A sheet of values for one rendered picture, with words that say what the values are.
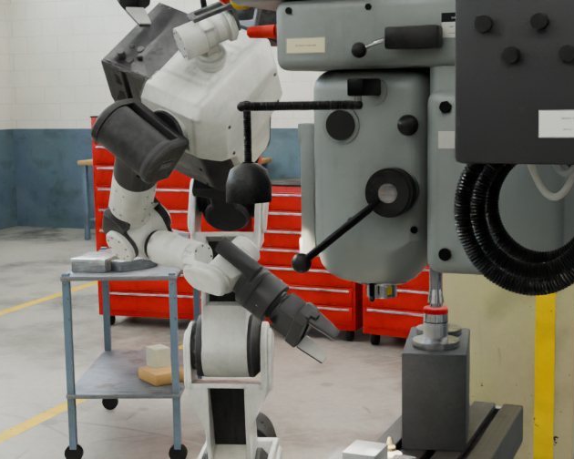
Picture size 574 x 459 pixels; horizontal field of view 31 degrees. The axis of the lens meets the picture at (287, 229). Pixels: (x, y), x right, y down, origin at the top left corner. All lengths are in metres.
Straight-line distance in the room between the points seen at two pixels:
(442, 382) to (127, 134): 0.75
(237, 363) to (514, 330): 1.28
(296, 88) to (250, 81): 9.27
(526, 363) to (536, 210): 1.99
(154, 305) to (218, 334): 4.82
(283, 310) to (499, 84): 0.94
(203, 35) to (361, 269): 0.64
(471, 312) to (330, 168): 1.92
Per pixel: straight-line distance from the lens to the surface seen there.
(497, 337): 3.40
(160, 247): 2.17
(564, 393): 3.41
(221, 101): 2.04
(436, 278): 1.98
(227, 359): 2.34
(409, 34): 1.43
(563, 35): 1.17
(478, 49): 1.19
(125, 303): 7.24
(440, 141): 1.46
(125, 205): 2.12
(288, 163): 11.40
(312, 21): 1.51
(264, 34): 1.77
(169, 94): 2.05
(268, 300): 2.01
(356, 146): 1.51
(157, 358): 4.78
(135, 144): 1.98
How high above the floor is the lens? 1.60
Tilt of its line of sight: 8 degrees down
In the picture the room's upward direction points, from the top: 1 degrees counter-clockwise
